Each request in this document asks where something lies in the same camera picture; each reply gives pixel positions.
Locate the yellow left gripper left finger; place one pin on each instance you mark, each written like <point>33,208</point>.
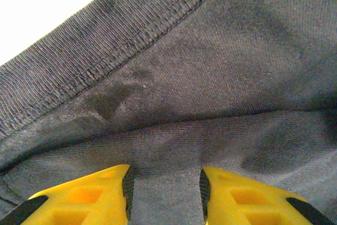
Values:
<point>84,201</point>

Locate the dark grey t-shirt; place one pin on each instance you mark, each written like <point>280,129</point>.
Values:
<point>210,77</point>

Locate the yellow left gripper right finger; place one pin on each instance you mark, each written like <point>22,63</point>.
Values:
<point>250,204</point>

